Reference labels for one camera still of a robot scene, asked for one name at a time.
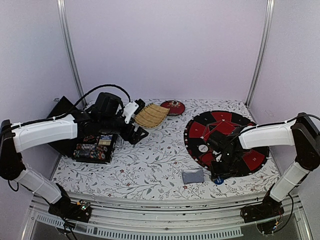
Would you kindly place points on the red floral round plate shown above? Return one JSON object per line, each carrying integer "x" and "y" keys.
{"x": 175, "y": 107}

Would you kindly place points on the blue small blind button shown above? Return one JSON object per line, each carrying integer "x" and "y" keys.
{"x": 218, "y": 180}

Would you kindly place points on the woven bamboo tray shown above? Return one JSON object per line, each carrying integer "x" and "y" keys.
{"x": 151, "y": 116}

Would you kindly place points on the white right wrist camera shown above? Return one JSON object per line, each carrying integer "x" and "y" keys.
{"x": 218, "y": 158}

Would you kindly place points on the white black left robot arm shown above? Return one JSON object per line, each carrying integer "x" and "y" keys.
{"x": 17, "y": 137}

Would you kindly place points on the red black card box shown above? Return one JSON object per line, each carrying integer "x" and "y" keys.
{"x": 89, "y": 139}

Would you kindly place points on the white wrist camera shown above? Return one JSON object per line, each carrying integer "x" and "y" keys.
{"x": 129, "y": 110}
{"x": 218, "y": 158}

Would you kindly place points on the white dealer button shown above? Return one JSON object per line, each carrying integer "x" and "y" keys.
{"x": 203, "y": 148}

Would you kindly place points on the aluminium frame post right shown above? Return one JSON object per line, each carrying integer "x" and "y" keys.
{"x": 270, "y": 4}

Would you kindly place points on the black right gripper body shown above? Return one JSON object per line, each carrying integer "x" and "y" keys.
{"x": 227, "y": 167}

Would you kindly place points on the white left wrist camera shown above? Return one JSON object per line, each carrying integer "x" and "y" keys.
{"x": 129, "y": 110}

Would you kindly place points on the black poker set case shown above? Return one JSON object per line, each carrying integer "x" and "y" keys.
{"x": 66, "y": 147}

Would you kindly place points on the round red black poker mat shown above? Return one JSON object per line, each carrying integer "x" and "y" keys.
{"x": 202, "y": 125}

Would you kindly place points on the blue texas holdem card deck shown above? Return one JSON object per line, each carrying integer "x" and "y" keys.
{"x": 105, "y": 140}

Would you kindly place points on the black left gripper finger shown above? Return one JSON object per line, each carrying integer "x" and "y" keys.
{"x": 136, "y": 135}
{"x": 141, "y": 104}

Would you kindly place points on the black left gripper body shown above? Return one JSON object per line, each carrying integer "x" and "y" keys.
{"x": 109, "y": 126}

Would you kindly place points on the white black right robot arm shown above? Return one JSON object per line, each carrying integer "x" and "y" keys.
{"x": 298, "y": 137}

